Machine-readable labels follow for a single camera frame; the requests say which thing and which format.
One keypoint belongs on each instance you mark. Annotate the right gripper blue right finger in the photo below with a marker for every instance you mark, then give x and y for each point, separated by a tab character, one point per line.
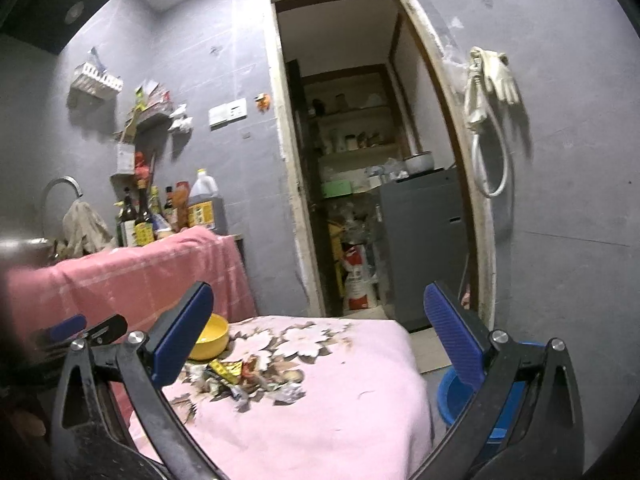
523	419

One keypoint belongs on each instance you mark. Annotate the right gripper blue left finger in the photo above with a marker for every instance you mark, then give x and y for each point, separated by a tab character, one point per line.
89	438

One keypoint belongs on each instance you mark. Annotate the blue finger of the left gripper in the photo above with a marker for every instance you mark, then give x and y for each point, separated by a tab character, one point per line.
65	329

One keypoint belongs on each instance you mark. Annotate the yellow snack wrapper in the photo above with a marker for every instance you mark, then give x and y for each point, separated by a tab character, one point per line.
228	372

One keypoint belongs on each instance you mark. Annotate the white wrapper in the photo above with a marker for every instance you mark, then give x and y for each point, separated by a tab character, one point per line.
288	393

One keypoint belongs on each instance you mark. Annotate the red plaid cloth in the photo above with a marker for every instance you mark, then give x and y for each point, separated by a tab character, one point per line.
138	283

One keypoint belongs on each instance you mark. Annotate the blue plastic bucket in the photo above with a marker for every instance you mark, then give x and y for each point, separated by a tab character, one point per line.
457	388

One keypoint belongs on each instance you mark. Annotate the grey rag on sink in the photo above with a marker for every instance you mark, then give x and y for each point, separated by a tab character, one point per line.
85	232

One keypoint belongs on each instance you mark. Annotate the dark sauce bottle yellow label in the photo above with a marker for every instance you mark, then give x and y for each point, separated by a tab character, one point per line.
143	227

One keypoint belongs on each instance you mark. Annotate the dark green bottle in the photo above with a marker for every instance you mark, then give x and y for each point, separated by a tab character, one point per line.
127	220

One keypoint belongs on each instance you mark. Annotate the yellow plastic bowl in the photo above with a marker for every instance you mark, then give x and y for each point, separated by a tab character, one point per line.
212	341

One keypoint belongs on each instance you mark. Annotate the metal faucet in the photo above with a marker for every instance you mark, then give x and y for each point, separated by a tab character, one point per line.
55	200

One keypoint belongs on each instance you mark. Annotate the orange sauce bottle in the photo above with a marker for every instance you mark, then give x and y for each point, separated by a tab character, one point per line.
180	200

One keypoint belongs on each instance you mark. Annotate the large oil jug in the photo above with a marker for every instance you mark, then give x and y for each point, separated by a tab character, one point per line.
205	204

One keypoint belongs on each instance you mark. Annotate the pink floral quilted cloth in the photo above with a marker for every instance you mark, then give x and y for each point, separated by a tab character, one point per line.
365	414

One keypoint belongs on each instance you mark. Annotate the red white sack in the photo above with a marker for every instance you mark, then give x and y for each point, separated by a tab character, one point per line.
359	292

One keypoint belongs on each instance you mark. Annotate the grey cabinet appliance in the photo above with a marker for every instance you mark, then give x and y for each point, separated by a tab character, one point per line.
418	237

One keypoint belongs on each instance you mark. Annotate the metal pot on cabinet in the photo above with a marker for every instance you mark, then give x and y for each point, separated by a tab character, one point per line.
420	163

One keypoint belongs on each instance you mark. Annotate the green box on shelf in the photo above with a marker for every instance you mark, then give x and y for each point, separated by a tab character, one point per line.
336	188

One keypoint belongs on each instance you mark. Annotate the white rubber gloves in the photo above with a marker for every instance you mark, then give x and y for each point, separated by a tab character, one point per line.
489	75

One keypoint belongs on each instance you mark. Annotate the wall shelf with packets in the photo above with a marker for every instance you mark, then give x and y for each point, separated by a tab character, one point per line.
152	105

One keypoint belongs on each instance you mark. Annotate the white wall basket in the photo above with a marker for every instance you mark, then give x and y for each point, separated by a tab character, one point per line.
102	85

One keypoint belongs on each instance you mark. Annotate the white wall switch plate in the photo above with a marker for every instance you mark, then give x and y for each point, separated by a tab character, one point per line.
222	114

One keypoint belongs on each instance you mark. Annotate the orange wall hook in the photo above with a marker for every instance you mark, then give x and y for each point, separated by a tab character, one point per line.
263	102

